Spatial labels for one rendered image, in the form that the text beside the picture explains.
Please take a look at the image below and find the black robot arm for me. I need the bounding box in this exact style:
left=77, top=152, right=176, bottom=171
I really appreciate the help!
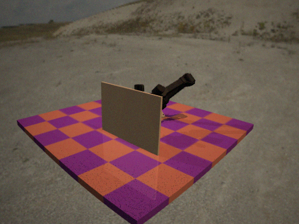
left=151, top=73, right=196, bottom=109

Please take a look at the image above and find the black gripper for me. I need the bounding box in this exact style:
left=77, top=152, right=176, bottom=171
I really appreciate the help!
left=134, top=84, right=144, bottom=92

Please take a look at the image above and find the brown flat board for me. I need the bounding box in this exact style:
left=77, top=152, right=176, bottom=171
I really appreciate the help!
left=101, top=82, right=163, bottom=156

